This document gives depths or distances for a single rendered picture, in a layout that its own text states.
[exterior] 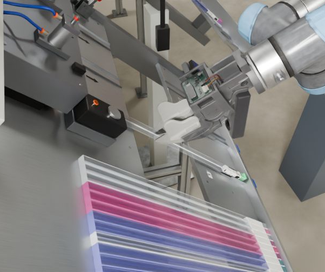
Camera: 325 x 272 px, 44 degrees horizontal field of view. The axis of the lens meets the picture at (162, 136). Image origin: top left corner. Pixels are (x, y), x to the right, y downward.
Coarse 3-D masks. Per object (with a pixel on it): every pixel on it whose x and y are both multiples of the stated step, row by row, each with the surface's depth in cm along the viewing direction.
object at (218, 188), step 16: (176, 80) 103; (176, 96) 96; (192, 144) 86; (208, 144) 93; (224, 144) 99; (192, 160) 82; (224, 160) 94; (208, 176) 82; (224, 176) 88; (208, 192) 78; (224, 192) 83; (240, 192) 90; (240, 208) 85
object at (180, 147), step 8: (128, 120) 67; (136, 120) 70; (136, 128) 69; (144, 128) 70; (152, 128) 72; (152, 136) 72; (160, 136) 73; (168, 144) 75; (176, 144) 76; (184, 144) 79; (184, 152) 79; (192, 152) 79; (200, 160) 82; (208, 160) 83; (216, 168) 86; (224, 168) 87
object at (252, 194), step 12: (228, 132) 102; (228, 144) 101; (240, 156) 98; (240, 168) 96; (252, 180) 94; (252, 192) 92; (252, 204) 91; (264, 216) 88; (276, 240) 84; (288, 264) 81
